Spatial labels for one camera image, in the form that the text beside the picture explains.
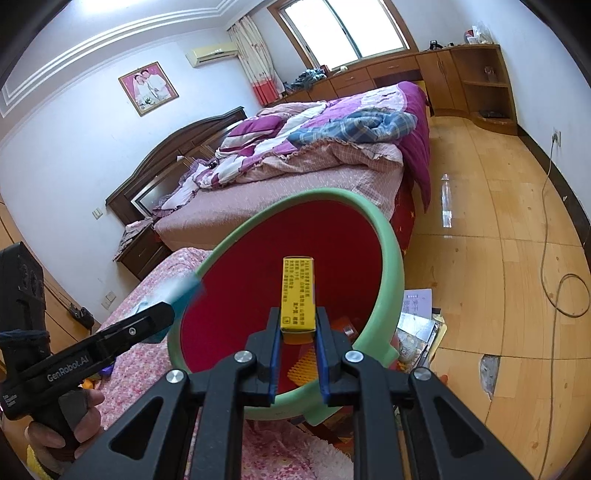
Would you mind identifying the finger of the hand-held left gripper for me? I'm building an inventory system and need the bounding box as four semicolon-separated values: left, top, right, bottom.
95;301;177;360

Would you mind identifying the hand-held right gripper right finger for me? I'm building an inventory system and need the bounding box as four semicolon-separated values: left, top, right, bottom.
315;308;532;480

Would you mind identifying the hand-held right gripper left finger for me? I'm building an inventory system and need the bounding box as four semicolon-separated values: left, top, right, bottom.
62;308;282;480

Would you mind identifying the teal and white box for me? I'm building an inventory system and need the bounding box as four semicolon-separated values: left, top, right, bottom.
136;272;206;344

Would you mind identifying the small yellow box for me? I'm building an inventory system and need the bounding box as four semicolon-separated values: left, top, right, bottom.
280;255;318;344

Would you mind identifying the red bucket with green rim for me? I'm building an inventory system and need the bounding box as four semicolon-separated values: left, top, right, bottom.
167;187;406;428

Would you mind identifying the person's left hand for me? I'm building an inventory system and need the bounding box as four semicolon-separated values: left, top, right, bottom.
25;392;106;478

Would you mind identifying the black power strip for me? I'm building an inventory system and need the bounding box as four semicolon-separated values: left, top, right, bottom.
69;305;95;329

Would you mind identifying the light wooden wardrobe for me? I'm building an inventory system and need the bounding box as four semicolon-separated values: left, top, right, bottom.
0;196;100;352

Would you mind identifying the dark wooden nightstand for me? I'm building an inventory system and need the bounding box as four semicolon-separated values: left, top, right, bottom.
115;226;172;282

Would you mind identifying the pink fluffy mat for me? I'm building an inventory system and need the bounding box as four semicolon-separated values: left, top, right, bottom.
259;427;356;480

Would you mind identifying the pink clothes heap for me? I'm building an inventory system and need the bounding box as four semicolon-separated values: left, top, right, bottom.
117;218;155;252

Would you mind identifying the pile of papers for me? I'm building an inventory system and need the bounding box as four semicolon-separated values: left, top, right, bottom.
394;288;450;374

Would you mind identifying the frilled pink pillow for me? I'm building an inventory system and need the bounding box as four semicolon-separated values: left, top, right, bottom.
152;159;218;222

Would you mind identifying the dark wooden bed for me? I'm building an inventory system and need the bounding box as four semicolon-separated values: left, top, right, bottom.
105;80;432;259

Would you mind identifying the purple patchwork quilt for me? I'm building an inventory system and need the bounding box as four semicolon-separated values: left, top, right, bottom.
194;80;432;213

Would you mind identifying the framed wedding photo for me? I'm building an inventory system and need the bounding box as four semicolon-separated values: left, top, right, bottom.
118;65;180;117

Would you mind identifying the blue plaid blanket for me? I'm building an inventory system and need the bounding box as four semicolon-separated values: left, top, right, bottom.
284;111;419;146

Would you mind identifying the blue clothes pile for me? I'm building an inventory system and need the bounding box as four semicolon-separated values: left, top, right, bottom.
291;69;329;90

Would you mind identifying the cream air conditioner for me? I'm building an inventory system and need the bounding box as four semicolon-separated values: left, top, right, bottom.
185;41;238;69

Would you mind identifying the patterned curtain with red hem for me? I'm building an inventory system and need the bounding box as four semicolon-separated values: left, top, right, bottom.
227;15;283;106

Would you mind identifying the long wooden cabinet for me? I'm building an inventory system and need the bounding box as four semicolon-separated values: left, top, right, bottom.
277;44;519;136

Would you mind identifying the wooden framed window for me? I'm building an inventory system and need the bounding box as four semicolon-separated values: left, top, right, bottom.
265;0;419;70

